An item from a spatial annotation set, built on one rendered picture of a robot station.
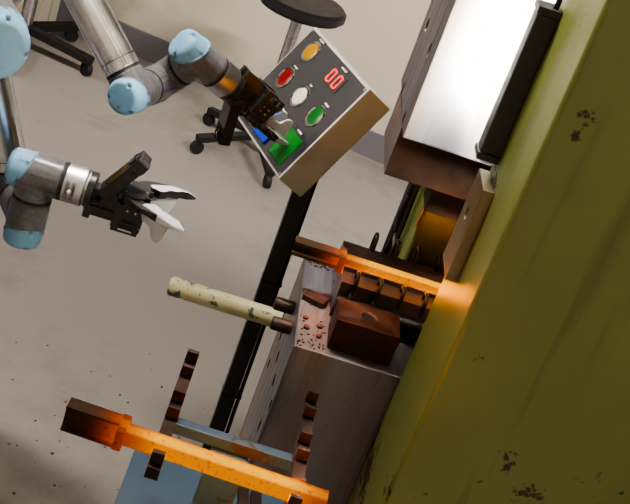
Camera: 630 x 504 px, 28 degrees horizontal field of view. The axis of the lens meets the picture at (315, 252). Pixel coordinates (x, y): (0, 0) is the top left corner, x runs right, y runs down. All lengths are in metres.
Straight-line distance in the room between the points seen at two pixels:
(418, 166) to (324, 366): 0.40
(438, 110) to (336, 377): 0.52
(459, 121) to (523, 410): 0.51
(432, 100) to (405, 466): 0.61
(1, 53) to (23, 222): 0.37
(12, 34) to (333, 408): 0.87
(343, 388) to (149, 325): 1.69
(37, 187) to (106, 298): 1.62
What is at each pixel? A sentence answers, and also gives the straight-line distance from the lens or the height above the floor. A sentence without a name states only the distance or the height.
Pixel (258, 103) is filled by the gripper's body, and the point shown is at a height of 1.11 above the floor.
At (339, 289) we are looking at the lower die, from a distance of 2.36.
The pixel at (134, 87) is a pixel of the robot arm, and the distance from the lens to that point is 2.51.
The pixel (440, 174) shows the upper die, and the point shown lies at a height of 1.26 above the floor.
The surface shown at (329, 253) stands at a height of 1.01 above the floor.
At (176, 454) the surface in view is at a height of 0.94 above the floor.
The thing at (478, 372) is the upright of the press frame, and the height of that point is 1.12.
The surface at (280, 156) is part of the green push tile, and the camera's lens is 2.79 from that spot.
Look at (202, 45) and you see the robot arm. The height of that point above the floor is 1.22.
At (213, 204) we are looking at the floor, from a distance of 4.76.
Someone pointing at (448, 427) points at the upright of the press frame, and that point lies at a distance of 2.02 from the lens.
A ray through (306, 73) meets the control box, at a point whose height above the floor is 1.13.
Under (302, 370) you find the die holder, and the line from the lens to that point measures 2.28.
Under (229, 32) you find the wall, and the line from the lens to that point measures 5.76.
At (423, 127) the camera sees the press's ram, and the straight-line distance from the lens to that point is 2.17.
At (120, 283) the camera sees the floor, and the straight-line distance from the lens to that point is 4.09.
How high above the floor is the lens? 2.06
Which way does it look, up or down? 26 degrees down
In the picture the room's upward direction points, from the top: 20 degrees clockwise
